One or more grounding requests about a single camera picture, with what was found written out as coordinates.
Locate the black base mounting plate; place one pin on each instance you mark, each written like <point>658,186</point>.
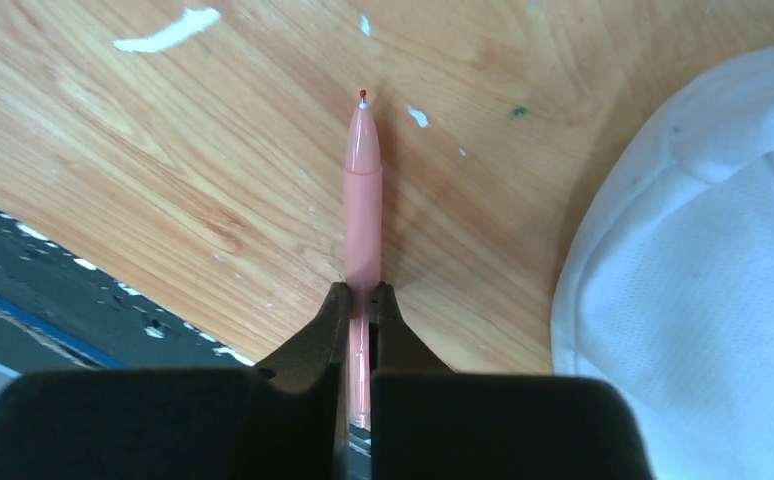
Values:
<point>58,311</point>

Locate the white cloth garment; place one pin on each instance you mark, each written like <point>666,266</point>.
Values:
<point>667,291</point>

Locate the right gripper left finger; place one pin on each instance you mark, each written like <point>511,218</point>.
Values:
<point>283,418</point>

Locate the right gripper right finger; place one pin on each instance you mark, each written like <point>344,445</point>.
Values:
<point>431,422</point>

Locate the pink pen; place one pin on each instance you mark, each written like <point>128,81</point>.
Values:
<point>363,203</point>

